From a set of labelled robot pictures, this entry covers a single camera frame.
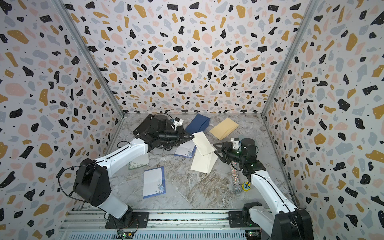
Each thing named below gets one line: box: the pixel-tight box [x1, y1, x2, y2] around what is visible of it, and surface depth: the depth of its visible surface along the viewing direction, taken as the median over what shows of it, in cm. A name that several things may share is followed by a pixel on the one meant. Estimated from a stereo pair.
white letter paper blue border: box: [142, 166, 166, 199], surface depth 87 cm
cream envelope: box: [190, 149, 218, 174], surface depth 96 cm
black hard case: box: [132, 112, 195, 153], surface depth 69 cm
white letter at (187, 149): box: [174, 139, 197, 159], surface depth 100 cm
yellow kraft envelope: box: [209, 117, 239, 141], surface depth 116 cm
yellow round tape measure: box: [241, 181, 252, 192], surface depth 86 cm
